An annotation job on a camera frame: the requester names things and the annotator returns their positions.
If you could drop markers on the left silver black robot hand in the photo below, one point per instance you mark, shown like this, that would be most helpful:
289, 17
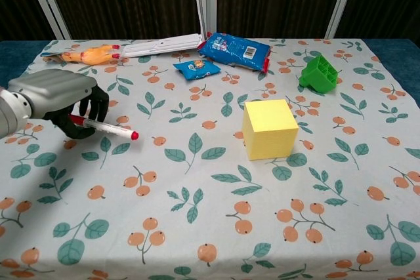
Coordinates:
55, 91

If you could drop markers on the red white marker pen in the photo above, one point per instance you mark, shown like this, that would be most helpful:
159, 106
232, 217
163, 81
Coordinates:
108, 127

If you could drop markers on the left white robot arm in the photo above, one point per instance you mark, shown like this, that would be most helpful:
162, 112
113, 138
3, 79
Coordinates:
13, 112

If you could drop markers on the floral leaf-print tablecloth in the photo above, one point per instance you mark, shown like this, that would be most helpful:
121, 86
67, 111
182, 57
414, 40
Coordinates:
210, 178

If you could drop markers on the orange rubber chicken toy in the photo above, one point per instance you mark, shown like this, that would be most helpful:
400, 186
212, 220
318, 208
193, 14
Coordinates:
93, 54

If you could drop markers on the white L-shaped folding stand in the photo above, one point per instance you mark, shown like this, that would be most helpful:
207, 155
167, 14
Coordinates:
157, 45

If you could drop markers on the small blue snack packet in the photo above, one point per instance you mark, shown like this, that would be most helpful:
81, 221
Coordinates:
197, 68

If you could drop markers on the large blue snack bag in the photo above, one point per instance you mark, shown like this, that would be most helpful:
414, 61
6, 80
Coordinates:
234, 50

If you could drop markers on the yellow cube block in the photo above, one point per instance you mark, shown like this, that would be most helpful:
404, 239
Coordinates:
270, 129

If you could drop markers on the green plastic grid block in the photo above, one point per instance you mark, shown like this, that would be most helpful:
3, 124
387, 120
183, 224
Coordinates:
320, 75

